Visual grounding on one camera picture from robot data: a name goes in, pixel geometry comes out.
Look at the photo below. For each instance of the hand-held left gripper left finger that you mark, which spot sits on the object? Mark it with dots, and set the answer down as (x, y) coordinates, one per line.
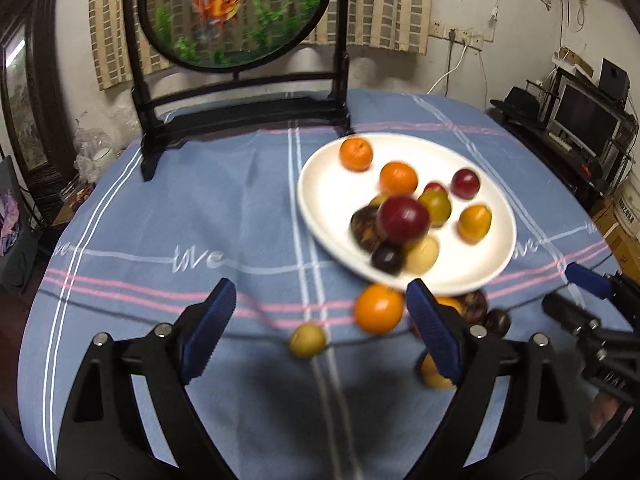
(207, 332)

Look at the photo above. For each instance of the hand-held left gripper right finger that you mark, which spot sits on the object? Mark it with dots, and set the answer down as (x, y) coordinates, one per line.
(435, 332)

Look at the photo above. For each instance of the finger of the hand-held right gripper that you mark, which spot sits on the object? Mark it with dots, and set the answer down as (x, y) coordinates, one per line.
(587, 280)
(567, 312)

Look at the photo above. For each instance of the pale yellow round fruit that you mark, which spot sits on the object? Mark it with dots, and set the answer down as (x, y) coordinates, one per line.
(424, 256)

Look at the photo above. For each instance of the white oval plate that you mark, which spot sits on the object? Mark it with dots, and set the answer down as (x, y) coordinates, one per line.
(480, 260)

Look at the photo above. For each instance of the oval orange fruit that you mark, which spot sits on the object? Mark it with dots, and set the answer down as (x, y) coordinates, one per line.
(474, 223)

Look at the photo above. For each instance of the large dark red plum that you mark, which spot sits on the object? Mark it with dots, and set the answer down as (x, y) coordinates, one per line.
(403, 219)

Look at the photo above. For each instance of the green-orange tangerine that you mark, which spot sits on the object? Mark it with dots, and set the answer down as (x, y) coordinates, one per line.
(437, 209)

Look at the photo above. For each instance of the large dark brown water chestnut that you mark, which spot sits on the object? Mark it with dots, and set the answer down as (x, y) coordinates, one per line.
(364, 227)

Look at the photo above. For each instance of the tan longan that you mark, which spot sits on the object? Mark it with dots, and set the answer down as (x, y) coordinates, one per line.
(378, 200)

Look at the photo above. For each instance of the small red tomato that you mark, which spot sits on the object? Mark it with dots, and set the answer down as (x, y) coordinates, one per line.
(435, 188)

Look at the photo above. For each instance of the large navel orange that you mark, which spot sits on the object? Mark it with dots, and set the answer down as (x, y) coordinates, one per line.
(398, 178)

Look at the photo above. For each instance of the wrinkled orange tangerine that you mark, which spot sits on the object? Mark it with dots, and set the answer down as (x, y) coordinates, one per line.
(356, 154)

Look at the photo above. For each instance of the person's right hand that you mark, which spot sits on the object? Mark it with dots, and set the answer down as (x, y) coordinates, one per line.
(606, 412)

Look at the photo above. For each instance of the smooth orange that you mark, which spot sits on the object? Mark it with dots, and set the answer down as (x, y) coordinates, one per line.
(379, 308)
(450, 304)

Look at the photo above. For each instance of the small dark brown water chestnut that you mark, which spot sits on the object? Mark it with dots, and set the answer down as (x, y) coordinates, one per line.
(474, 305)

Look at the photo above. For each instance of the cardboard boxes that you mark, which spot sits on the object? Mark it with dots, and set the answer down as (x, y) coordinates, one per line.
(620, 232)

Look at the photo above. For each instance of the small dark purple plum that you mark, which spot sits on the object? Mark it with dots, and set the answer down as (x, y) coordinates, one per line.
(497, 322)

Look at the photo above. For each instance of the white bucket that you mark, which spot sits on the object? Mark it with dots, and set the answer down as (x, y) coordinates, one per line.
(629, 205)

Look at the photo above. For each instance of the small yellow-green fruit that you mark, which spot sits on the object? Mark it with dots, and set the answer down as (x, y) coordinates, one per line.
(307, 341)

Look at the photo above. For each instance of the blue striped tablecloth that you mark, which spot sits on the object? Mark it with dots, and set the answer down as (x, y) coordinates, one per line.
(175, 210)

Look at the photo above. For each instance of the black media desk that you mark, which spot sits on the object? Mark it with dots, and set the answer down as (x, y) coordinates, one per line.
(555, 155)

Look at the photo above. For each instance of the computer monitor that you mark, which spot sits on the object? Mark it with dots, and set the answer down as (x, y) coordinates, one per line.
(585, 117)

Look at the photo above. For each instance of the black hat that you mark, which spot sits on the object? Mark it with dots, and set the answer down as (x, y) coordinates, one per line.
(517, 102)

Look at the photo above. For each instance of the black speaker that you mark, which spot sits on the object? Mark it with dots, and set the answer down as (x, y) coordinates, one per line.
(614, 80)

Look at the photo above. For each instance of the clear plastic bags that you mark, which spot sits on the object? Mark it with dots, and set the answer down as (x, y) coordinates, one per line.
(95, 150)

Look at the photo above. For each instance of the chair with purple cloth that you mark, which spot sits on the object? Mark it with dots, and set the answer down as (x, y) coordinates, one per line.
(15, 230)

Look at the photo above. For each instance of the small cardboard box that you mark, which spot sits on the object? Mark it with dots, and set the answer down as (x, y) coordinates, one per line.
(575, 60)

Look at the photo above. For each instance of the round fish screen on stand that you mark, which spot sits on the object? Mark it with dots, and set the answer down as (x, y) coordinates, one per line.
(235, 110)

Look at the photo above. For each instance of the dark framed painting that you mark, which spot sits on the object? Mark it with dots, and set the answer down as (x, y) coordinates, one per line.
(27, 105)

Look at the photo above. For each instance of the checked beige curtain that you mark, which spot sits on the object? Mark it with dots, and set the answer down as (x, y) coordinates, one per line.
(380, 5)

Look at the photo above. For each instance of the white wall power strip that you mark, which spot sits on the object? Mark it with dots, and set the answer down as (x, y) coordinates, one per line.
(455, 35)

